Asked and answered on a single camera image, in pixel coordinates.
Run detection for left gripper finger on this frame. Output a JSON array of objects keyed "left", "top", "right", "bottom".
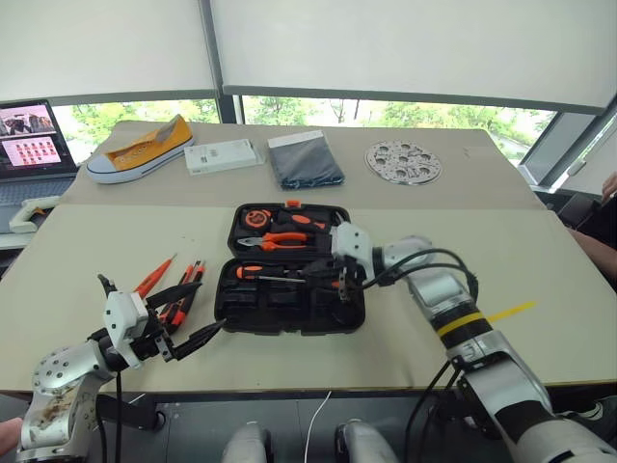
[
  {"left": 146, "top": 282, "right": 203, "bottom": 310},
  {"left": 167, "top": 317, "right": 228, "bottom": 363}
]

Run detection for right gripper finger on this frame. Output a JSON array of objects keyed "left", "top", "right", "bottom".
[
  {"left": 302, "top": 259, "right": 339, "bottom": 282},
  {"left": 311, "top": 284, "right": 345, "bottom": 305}
]

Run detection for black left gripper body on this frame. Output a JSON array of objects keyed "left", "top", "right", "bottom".
[{"left": 125, "top": 306, "right": 175, "bottom": 364}]

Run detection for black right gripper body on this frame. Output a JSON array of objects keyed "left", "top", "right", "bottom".
[{"left": 332, "top": 255, "right": 368, "bottom": 305}]

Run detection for orange black handled pliers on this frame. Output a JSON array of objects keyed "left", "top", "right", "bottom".
[{"left": 154, "top": 288, "right": 195, "bottom": 333}]

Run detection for orange tester screwdriver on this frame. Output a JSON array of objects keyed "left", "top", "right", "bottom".
[{"left": 133, "top": 252, "right": 178, "bottom": 297}]

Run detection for black plastic tool case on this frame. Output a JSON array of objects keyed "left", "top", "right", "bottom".
[{"left": 213, "top": 200, "right": 367, "bottom": 338}]

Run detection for dark grey folded cloth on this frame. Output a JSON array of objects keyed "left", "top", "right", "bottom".
[{"left": 266, "top": 129, "right": 348, "bottom": 190}]

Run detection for grey rounded shape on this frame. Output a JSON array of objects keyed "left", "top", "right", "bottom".
[
  {"left": 335, "top": 421, "right": 397, "bottom": 463},
  {"left": 220, "top": 421, "right": 272, "bottom": 463}
]

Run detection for perforated metal disc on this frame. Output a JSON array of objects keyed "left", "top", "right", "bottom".
[{"left": 363, "top": 139, "right": 443, "bottom": 187}]

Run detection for yellow canvas sneaker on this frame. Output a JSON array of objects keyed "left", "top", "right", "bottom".
[{"left": 85, "top": 114, "right": 197, "bottom": 185}]

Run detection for white flat box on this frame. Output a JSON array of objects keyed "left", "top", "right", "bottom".
[{"left": 183, "top": 138, "right": 267, "bottom": 177}]

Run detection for yellow tape strip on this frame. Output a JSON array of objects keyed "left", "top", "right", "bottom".
[{"left": 486, "top": 300, "right": 538, "bottom": 323}]

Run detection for bare skin body part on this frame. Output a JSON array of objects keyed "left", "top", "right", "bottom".
[{"left": 0, "top": 417, "right": 24, "bottom": 450}]

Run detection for open laptop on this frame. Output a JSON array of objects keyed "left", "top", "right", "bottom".
[{"left": 0, "top": 98, "right": 81, "bottom": 228}]

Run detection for white roller blind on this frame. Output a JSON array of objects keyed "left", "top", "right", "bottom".
[
  {"left": 210, "top": 0, "right": 617, "bottom": 116},
  {"left": 0, "top": 0, "right": 219, "bottom": 101}
]

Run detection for person's bare leg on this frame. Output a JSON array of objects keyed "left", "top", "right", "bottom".
[{"left": 568, "top": 227, "right": 617, "bottom": 294}]

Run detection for black white sneaker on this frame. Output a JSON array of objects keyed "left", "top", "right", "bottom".
[{"left": 558, "top": 394, "right": 617, "bottom": 428}]

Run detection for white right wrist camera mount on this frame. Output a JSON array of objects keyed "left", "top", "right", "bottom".
[{"left": 330, "top": 223, "right": 376, "bottom": 286}]

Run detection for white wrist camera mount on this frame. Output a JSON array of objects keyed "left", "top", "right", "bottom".
[
  {"left": 330, "top": 223, "right": 376, "bottom": 286},
  {"left": 103, "top": 290, "right": 151, "bottom": 370}
]

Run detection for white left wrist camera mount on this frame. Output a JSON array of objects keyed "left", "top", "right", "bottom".
[{"left": 103, "top": 290, "right": 151, "bottom": 370}]

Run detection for orange handled combination pliers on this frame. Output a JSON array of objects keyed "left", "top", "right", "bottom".
[{"left": 236, "top": 231, "right": 315, "bottom": 253}]

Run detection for black orange handled tool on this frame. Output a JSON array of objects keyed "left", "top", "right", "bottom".
[{"left": 283, "top": 210, "right": 330, "bottom": 232}]

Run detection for black table frame bracket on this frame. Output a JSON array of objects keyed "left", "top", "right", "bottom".
[{"left": 94, "top": 393, "right": 164, "bottom": 433}]

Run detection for orange black handled screwdriver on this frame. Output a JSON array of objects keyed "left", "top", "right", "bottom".
[{"left": 234, "top": 263, "right": 309, "bottom": 285}]

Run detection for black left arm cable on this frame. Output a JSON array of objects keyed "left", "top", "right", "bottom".
[{"left": 94, "top": 368, "right": 125, "bottom": 463}]

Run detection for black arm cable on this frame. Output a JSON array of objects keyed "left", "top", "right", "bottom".
[
  {"left": 94, "top": 368, "right": 125, "bottom": 463},
  {"left": 360, "top": 247, "right": 481, "bottom": 310}
]

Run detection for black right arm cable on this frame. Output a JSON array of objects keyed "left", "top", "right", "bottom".
[{"left": 360, "top": 247, "right": 481, "bottom": 310}]

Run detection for thin white cable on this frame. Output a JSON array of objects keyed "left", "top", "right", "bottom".
[{"left": 306, "top": 389, "right": 335, "bottom": 463}]

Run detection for thick black cable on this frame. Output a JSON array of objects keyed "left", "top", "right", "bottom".
[{"left": 403, "top": 359, "right": 467, "bottom": 463}]

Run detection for grey window post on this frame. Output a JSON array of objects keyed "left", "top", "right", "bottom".
[{"left": 199, "top": 0, "right": 245, "bottom": 125}]

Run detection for grey window frame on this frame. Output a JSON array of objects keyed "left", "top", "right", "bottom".
[{"left": 518, "top": 95, "right": 617, "bottom": 192}]

